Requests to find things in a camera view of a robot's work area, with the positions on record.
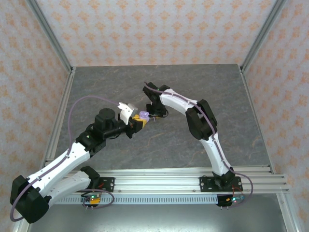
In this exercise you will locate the purple earbud charging case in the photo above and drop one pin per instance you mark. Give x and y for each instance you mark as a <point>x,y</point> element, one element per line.
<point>144,113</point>

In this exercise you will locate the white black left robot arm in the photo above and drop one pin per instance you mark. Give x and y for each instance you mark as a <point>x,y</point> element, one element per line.
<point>60,164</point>

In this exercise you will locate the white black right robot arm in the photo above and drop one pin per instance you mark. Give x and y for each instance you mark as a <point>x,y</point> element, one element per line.
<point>173,99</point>

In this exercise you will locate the grey metal sheet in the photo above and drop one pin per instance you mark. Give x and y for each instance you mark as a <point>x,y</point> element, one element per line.
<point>157,220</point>

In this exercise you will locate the aluminium table side rail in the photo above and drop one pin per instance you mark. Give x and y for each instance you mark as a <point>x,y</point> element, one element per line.
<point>64,101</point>
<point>251,101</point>

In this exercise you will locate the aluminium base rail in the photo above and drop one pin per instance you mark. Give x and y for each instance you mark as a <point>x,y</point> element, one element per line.
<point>157,181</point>

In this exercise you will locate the aluminium frame post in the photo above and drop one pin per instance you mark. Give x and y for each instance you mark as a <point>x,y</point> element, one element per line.
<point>261,36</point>
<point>51,36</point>

